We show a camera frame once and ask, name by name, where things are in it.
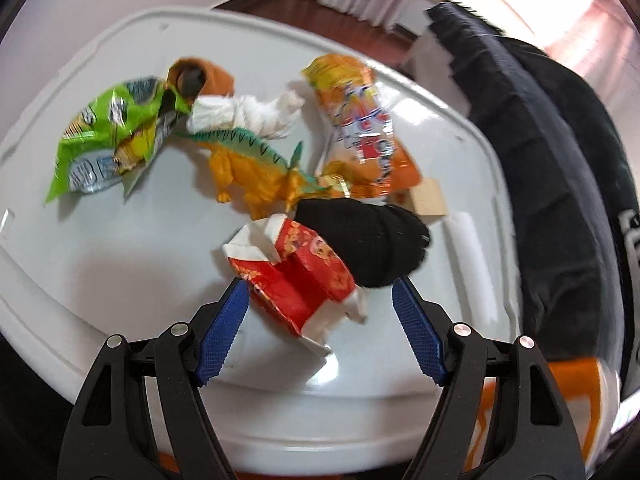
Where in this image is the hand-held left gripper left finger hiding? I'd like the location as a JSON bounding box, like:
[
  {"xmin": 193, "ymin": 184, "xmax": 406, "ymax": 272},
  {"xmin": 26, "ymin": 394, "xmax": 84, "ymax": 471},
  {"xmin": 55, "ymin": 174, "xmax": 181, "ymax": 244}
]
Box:
[{"xmin": 56, "ymin": 277, "xmax": 250, "ymax": 480}]

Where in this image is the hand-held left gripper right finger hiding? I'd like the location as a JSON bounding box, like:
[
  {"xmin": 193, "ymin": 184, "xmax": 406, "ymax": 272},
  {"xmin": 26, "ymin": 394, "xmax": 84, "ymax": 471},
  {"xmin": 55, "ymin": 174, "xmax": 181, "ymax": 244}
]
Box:
[{"xmin": 391, "ymin": 276, "xmax": 586, "ymax": 480}]

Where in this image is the red paper carton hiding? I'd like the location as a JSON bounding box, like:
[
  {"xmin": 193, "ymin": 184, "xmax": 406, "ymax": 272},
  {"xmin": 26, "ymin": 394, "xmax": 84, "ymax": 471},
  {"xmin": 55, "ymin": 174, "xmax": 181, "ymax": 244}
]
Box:
[{"xmin": 222, "ymin": 212, "xmax": 370, "ymax": 357}]

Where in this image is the orange snack wrapper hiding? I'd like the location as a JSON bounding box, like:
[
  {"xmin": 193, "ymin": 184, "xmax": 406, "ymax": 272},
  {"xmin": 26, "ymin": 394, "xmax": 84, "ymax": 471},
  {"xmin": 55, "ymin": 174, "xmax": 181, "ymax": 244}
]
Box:
[{"xmin": 301, "ymin": 54, "xmax": 423, "ymax": 206}]

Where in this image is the white tissue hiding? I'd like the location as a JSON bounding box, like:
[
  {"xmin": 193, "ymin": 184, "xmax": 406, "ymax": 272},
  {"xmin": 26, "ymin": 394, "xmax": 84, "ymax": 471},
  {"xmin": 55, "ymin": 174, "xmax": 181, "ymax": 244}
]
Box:
[{"xmin": 186, "ymin": 91, "xmax": 306, "ymax": 138}]

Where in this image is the black sock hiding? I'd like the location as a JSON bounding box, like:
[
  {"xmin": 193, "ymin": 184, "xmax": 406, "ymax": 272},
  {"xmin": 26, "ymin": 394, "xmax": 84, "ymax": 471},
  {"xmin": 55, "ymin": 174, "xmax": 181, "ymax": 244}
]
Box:
[{"xmin": 292, "ymin": 198, "xmax": 432, "ymax": 289}]

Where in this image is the wooden block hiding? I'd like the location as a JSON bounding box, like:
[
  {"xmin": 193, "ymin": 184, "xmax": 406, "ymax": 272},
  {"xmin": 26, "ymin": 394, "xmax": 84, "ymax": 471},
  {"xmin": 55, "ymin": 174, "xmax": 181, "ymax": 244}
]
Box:
[{"xmin": 392, "ymin": 178, "xmax": 447, "ymax": 218}]

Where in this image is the gold candy wrapper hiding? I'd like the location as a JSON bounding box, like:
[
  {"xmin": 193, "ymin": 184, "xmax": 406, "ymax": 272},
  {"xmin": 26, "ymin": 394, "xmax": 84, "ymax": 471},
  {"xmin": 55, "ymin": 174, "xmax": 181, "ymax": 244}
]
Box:
[{"xmin": 317, "ymin": 172, "xmax": 353, "ymax": 198}]

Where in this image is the orange dinosaur toy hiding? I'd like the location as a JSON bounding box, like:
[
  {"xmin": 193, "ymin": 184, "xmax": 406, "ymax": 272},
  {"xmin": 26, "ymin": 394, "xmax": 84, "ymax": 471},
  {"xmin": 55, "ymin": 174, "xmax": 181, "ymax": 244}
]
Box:
[{"xmin": 172, "ymin": 126, "xmax": 331, "ymax": 221}]

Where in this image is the green snack wrapper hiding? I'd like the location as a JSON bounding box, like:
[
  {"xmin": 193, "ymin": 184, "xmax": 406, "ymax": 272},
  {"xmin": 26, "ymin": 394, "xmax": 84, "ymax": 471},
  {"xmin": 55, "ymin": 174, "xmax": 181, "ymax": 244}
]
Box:
[{"xmin": 45, "ymin": 76, "xmax": 193, "ymax": 204}]

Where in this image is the brown plush toy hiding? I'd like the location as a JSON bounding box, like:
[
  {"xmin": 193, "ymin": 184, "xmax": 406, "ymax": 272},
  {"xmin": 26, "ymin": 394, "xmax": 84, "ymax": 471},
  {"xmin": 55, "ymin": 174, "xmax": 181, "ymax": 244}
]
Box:
[{"xmin": 166, "ymin": 57, "xmax": 236, "ymax": 103}]

